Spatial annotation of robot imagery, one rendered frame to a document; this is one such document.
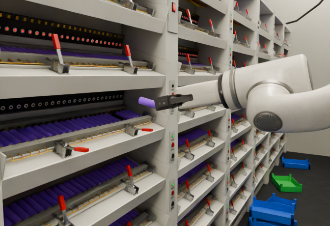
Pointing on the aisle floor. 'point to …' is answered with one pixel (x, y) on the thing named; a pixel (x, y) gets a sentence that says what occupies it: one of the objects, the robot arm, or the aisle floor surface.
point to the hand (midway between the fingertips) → (165, 102)
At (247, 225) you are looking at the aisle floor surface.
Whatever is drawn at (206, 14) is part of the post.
